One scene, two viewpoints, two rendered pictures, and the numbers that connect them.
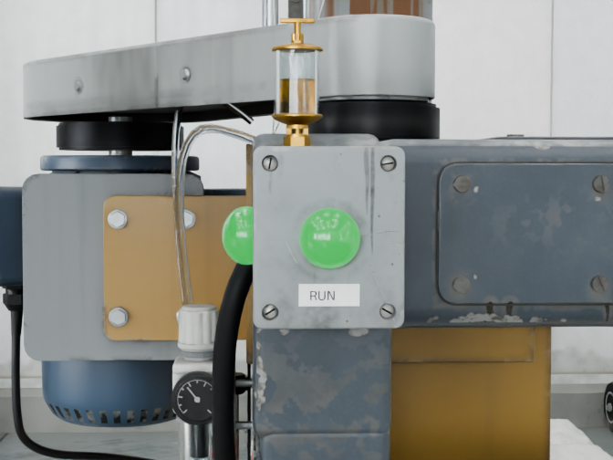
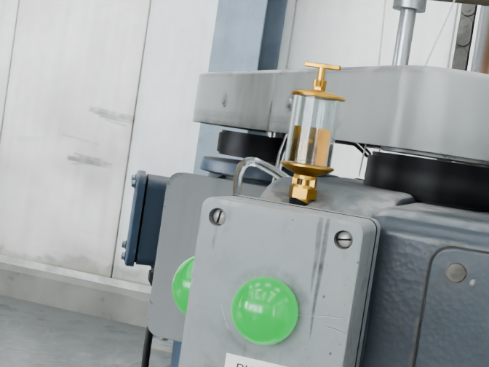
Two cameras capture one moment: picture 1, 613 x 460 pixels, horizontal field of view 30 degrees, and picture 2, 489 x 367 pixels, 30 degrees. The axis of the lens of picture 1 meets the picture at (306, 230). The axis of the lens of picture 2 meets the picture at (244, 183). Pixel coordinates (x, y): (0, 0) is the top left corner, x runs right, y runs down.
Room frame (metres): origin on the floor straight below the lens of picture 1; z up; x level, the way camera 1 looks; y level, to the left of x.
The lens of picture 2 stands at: (0.18, -0.13, 1.36)
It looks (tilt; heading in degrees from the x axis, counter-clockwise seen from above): 3 degrees down; 20
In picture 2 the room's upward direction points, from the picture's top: 9 degrees clockwise
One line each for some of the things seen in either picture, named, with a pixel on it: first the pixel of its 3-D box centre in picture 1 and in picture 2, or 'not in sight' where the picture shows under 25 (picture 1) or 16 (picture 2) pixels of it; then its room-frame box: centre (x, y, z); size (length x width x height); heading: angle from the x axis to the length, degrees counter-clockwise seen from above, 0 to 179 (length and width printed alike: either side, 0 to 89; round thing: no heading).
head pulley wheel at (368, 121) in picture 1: (372, 123); (436, 180); (0.77, -0.04, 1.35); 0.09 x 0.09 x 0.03
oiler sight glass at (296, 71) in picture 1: (296, 82); (312, 131); (0.64, 0.01, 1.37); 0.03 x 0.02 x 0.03; 93
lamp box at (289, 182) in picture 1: (326, 235); (280, 303); (0.58, -0.01, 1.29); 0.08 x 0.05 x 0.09; 93
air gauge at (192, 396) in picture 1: (197, 397); not in sight; (0.80, 0.08, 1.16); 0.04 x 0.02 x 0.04; 93
